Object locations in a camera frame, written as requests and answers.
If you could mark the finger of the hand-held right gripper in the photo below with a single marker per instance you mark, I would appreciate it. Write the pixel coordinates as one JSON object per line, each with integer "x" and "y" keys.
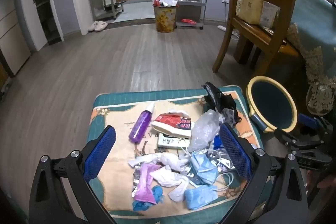
{"x": 302, "y": 141}
{"x": 308, "y": 121}

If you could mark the clear plastic bag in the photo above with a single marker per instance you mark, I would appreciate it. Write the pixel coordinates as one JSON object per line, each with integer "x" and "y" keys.
{"x": 204, "y": 129}

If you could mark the printed teal beige cushion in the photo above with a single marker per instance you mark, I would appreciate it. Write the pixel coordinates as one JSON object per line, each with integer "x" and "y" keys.
{"x": 118, "y": 140}

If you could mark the white cabinet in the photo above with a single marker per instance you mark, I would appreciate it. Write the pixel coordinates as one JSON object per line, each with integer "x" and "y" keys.
{"x": 11, "y": 37}

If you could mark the purple spray bottle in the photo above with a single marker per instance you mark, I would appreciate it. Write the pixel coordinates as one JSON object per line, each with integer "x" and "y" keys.
{"x": 140, "y": 125}

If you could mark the yellow rimmed waste bin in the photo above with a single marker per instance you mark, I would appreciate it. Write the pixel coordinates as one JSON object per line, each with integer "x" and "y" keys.
{"x": 273, "y": 106}

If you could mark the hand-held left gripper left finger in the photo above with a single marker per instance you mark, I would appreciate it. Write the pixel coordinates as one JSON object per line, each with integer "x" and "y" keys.
{"x": 101, "y": 153}

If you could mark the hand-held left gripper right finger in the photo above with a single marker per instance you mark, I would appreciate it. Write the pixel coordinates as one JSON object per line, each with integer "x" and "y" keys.
{"x": 236, "y": 153}

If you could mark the blue disposable glove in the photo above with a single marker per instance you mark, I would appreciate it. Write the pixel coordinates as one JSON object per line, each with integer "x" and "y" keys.
{"x": 157, "y": 193}

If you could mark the white power strip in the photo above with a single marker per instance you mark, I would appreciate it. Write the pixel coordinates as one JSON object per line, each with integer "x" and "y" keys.
{"x": 223, "y": 28}

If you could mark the black plastic bag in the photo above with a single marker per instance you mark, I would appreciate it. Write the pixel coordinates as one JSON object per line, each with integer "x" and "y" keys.
{"x": 216, "y": 98}

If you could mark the teal embroidered tablecloth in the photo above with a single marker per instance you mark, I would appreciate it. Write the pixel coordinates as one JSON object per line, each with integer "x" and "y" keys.
{"x": 312, "y": 19}

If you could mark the clear packet with print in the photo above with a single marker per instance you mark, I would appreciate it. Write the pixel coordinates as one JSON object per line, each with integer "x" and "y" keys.
{"x": 223, "y": 159}

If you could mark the cardboard box on chair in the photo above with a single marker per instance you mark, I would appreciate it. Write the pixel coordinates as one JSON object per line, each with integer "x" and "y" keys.
{"x": 249, "y": 7}

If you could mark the purple face mask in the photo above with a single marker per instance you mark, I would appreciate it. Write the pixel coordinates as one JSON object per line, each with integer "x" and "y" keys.
{"x": 145, "y": 182}

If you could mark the white green cardboard box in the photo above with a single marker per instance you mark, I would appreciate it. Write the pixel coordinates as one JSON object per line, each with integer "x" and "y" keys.
{"x": 169, "y": 142}

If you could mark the floral waste bin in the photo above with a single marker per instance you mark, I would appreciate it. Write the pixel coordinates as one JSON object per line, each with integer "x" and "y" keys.
{"x": 165, "y": 18}

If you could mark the blue face mask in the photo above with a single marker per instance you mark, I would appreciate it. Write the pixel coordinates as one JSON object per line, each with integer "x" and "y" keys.
{"x": 204, "y": 167}
{"x": 200, "y": 196}

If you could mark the red white snack packet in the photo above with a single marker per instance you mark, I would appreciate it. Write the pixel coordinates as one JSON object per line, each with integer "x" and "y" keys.
{"x": 170, "y": 124}

